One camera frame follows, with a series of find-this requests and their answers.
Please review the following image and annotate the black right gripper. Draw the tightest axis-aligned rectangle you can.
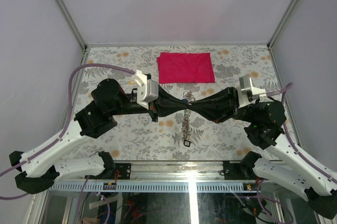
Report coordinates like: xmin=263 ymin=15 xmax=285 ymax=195
xmin=188 ymin=86 xmax=257 ymax=123

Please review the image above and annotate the grey disc with key rings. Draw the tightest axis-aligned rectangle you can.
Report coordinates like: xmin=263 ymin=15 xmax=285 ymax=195
xmin=182 ymin=91 xmax=195 ymax=148

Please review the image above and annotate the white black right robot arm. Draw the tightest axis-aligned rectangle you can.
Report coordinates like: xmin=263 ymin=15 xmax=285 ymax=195
xmin=188 ymin=86 xmax=336 ymax=219

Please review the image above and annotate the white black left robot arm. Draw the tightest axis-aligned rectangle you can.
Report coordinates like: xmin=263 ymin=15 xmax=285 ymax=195
xmin=9 ymin=79 xmax=189 ymax=194

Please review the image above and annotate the red folded cloth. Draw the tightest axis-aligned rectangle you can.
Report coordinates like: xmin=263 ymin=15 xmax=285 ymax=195
xmin=156 ymin=52 xmax=215 ymax=84

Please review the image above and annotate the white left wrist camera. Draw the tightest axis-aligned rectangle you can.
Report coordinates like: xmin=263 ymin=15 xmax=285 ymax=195
xmin=133 ymin=70 xmax=159 ymax=110

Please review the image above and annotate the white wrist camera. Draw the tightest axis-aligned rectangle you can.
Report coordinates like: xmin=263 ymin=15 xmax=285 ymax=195
xmin=236 ymin=75 xmax=266 ymax=108
xmin=133 ymin=70 xmax=159 ymax=110

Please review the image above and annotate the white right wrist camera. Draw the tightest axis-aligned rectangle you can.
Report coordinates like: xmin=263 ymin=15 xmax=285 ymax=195
xmin=236 ymin=75 xmax=266 ymax=108

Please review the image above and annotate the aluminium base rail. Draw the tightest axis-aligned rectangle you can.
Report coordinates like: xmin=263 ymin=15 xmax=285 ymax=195
xmin=38 ymin=159 xmax=324 ymax=182

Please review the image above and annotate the white slotted cable duct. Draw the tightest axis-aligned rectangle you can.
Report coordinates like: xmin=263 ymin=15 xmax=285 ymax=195
xmin=51 ymin=181 xmax=257 ymax=193

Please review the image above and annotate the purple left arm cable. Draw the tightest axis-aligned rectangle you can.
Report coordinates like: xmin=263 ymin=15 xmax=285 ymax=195
xmin=0 ymin=63 xmax=137 ymax=200

